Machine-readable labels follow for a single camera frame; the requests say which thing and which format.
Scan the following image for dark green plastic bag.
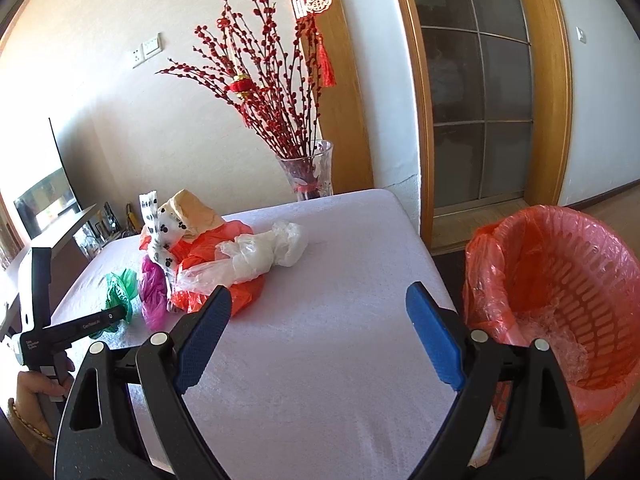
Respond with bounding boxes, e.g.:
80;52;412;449
91;269;138;339

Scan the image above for white knotted plastic bag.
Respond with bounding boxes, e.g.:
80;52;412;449
175;221;308;296

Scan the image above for red plastic trash basket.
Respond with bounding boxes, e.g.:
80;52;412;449
462;205;639;426

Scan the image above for person left hand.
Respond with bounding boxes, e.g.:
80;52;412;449
6;359;75;444

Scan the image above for magenta plastic bag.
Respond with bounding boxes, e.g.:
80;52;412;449
138;256;168;332

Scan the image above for white black-spotted bag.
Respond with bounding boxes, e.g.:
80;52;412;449
139;191;186;274

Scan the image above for television screen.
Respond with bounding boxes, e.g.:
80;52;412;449
1;118;80;240

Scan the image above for orange plastic bag left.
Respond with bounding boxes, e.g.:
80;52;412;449
140;220;266;316

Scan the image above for tan paper bag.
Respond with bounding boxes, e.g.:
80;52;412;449
158;188;224;242

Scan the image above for clear glass vase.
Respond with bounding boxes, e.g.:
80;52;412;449
278;140;333;202

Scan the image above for small red lantern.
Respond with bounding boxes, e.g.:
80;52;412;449
229;74;255;100

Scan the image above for red berry branches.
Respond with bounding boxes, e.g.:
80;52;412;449
159;0;328;159

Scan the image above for glass panel door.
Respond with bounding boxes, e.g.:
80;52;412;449
414;0;533;212

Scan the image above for red tassel ornament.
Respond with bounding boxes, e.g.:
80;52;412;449
291;0;336;87

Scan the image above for wall switch and socket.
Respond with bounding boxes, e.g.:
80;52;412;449
131;32;163;68

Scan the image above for white wall switch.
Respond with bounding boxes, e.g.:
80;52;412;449
576;27;587;44

